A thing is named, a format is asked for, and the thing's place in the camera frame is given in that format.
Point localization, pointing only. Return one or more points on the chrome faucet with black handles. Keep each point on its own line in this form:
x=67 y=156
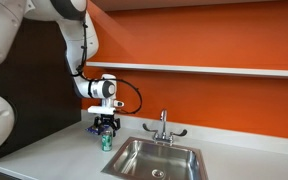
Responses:
x=163 y=136

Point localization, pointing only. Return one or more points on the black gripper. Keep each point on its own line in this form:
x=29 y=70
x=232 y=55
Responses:
x=109 y=120

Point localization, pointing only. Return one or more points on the dark wood cabinet panel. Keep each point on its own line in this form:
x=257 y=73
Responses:
x=35 y=80

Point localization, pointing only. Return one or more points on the green soda can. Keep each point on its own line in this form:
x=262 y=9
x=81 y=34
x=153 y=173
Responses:
x=106 y=141

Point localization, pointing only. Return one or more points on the white wall shelf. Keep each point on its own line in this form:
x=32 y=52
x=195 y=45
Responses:
x=192 y=69

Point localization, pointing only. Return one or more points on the blue snack bag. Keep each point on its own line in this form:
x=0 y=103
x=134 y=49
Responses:
x=92 y=129

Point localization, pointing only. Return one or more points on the stainless steel sink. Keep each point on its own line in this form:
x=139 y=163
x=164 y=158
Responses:
x=140 y=159

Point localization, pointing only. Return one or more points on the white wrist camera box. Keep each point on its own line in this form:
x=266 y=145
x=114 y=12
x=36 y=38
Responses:
x=101 y=110

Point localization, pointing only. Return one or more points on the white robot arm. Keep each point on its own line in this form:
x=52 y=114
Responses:
x=77 y=30

